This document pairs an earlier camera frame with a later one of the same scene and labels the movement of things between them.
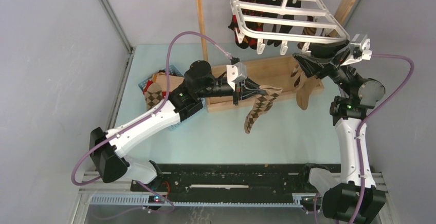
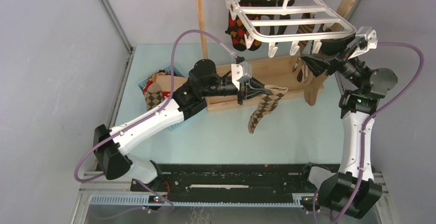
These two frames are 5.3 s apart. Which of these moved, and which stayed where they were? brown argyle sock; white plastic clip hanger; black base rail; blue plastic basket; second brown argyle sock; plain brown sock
Moved: white plastic clip hanger; plain brown sock; brown argyle sock
Stayed: second brown argyle sock; blue plastic basket; black base rail
